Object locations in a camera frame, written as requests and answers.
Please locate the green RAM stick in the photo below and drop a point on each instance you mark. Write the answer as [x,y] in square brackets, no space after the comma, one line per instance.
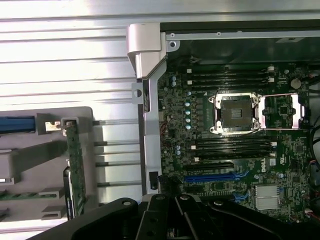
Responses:
[17,196]

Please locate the black RAM slot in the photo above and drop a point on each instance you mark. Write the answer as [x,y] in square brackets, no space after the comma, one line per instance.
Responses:
[232,158]
[232,141]
[230,85]
[230,67]
[230,73]
[232,146]
[232,152]
[230,79]

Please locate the blue expansion slot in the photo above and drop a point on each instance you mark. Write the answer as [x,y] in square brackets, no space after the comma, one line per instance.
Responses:
[207,179]

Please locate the silver chipset heatsink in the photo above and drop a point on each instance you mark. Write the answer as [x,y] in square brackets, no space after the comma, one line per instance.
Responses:
[267,197]

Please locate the grey plastic parts rack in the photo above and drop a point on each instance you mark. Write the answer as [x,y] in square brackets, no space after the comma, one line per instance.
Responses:
[50,160]

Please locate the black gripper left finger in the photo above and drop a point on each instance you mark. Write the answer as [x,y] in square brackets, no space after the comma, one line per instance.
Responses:
[112,220]

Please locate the green motherboard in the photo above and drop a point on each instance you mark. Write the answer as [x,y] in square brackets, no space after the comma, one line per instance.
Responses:
[175,105]

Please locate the CPU socket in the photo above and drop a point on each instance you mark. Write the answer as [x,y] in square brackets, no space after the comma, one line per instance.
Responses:
[235,112]

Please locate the metal socket cover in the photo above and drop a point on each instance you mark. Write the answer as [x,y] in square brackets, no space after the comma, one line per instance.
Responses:
[295,111]

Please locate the black expansion slot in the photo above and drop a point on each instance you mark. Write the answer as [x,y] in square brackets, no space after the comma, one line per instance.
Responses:
[207,166]

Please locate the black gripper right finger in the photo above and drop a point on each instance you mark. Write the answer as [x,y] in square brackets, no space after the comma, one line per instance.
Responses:
[225,220]

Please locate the silver coin battery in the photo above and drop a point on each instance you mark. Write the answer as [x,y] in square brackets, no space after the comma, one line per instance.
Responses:
[296,82]

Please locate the black open PC case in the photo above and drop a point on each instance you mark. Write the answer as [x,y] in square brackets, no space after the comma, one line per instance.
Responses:
[150,125]

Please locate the hard disk with blue caddy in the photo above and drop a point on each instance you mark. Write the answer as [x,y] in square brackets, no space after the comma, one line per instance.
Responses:
[15,123]

